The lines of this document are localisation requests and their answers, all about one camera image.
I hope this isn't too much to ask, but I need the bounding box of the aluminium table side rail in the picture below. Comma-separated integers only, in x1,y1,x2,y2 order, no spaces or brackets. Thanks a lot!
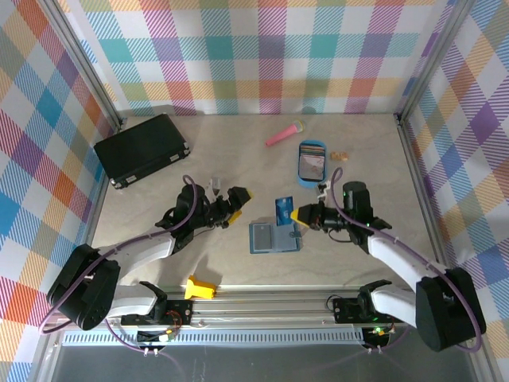
397,114,457,294
68,119,120,299

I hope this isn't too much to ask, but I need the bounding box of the small circuit board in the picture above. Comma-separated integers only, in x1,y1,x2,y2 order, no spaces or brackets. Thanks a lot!
362,324,394,348
136,326,179,346

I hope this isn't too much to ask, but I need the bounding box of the blue leather card holder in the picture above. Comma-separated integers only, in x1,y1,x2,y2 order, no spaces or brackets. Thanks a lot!
248,221,304,255

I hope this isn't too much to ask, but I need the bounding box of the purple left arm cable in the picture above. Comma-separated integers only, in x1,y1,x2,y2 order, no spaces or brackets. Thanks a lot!
39,174,199,355

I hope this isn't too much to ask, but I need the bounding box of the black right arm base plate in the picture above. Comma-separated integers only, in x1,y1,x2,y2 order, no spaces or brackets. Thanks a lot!
332,297,413,325

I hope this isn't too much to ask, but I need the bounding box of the aluminium frame post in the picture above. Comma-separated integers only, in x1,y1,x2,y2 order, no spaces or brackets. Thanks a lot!
39,0,127,132
395,0,478,127

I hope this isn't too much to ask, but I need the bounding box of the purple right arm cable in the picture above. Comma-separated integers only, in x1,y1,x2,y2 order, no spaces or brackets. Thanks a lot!
332,166,487,355

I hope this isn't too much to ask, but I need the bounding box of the blue oval tray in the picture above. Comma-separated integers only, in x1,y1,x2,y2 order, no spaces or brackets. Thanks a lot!
297,138,329,189

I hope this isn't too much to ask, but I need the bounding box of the yellow plastic tool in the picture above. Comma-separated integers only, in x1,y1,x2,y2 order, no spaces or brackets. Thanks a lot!
184,275,218,301

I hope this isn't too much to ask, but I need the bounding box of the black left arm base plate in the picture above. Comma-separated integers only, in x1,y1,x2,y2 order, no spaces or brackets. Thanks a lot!
120,299,195,328

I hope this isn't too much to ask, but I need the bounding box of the pink toy microphone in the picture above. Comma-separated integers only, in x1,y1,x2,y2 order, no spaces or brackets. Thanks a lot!
265,119,307,148

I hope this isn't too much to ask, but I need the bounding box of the glossy printed card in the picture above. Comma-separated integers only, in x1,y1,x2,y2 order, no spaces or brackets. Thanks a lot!
299,154,325,181

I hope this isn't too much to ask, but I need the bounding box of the blue credit card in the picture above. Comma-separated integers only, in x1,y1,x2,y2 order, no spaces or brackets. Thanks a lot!
274,196,296,226

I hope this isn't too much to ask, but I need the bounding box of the long aluminium base rail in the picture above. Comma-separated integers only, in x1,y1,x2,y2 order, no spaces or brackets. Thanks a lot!
42,291,484,331

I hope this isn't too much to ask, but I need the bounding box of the slotted metal strip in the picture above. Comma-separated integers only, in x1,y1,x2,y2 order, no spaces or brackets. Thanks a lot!
62,332,366,346

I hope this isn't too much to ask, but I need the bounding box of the black hard case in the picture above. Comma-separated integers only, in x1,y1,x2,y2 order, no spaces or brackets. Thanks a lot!
93,113,192,190

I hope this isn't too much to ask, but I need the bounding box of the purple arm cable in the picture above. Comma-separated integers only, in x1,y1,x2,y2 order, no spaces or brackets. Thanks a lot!
332,166,487,355
39,174,199,355

